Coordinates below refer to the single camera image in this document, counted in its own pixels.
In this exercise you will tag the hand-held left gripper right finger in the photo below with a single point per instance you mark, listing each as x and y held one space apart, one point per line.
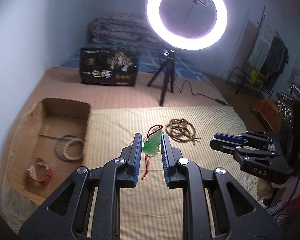
165 160

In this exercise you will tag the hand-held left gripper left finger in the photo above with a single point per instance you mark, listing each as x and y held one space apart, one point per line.
137 160

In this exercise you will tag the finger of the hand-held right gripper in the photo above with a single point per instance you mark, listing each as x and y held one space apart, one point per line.
220 146
227 138

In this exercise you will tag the metal bangle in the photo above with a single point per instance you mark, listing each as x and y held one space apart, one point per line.
56 147

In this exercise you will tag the orange cardboard box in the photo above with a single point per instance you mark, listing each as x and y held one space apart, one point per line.
266 110

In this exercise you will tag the yellow striped cloth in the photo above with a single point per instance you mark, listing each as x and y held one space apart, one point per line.
110 122

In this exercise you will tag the tan bed sheet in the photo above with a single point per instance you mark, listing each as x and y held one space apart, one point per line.
115 97

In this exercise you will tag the yellow box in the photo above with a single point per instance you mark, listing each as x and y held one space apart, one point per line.
256 77

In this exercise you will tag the black tripod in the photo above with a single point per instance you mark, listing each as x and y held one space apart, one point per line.
165 87

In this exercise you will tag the dark hanging garments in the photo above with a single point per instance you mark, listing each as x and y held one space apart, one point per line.
277 60

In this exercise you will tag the grey striped fabric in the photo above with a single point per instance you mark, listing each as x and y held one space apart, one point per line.
277 215

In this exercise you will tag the white striped hanging cloth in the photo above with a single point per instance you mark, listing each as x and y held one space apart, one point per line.
261 42

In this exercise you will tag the black printed packaging box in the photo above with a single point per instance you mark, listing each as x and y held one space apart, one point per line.
107 67

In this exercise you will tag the blue patterned bedsheet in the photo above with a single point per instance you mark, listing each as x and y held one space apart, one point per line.
150 60

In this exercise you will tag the black clothes rack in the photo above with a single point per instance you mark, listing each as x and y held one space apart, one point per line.
262 15

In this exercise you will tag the folded quilt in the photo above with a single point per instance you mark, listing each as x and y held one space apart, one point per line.
120 27

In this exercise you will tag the phone clamp on pole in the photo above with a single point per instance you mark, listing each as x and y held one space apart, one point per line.
196 1

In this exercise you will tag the wall poster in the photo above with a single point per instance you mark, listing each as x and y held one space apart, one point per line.
298 77

